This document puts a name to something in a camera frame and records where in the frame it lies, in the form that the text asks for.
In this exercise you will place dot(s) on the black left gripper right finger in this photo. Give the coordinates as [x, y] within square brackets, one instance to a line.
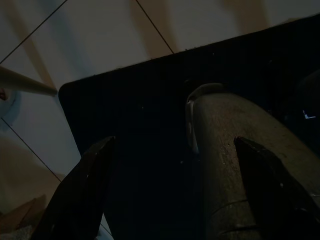
[275, 200]

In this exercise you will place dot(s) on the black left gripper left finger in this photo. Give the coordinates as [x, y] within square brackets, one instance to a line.
[75, 200]

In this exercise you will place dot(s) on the brown cardboard piece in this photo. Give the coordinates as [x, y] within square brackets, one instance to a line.
[20, 215]

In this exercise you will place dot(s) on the black floor mat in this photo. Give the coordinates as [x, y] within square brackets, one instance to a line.
[150, 125]

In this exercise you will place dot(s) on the person's foot in slipper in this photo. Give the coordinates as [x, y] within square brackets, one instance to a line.
[5, 100]

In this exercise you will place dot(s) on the light wooden table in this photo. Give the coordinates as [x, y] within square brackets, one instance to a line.
[25, 81]

